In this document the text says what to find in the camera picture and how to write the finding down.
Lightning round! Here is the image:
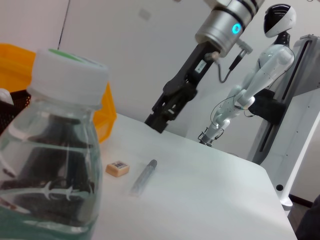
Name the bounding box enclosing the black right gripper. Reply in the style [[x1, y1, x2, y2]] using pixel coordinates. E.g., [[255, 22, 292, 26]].
[[144, 42, 219, 134]]

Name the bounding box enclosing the clear green-label water bottle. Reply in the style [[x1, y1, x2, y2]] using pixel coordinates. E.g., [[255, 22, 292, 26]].
[[0, 48, 111, 240]]

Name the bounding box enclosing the gray pen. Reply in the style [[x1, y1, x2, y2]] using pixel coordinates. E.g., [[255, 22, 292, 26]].
[[129, 159, 158, 197]]

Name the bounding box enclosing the beige eraser with barcode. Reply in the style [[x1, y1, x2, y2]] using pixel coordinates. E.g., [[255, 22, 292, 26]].
[[105, 160, 131, 179]]

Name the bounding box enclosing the black mesh pen holder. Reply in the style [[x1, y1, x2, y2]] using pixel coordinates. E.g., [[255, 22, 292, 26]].
[[0, 89, 32, 137]]

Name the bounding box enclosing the white humanoid robot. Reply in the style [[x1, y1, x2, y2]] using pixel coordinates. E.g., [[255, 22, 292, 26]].
[[198, 2, 298, 146]]

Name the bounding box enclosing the white lift column stand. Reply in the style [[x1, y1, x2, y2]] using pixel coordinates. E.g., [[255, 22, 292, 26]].
[[247, 33, 320, 208]]

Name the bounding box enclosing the yellow plastic bin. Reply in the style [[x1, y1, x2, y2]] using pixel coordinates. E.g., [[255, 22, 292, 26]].
[[0, 42, 118, 144]]

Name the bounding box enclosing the dark trouser leg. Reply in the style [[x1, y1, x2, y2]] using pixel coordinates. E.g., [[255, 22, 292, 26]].
[[294, 199, 320, 240]]

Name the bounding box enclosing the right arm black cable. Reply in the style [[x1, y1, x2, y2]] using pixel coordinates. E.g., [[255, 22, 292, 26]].
[[204, 38, 253, 84]]

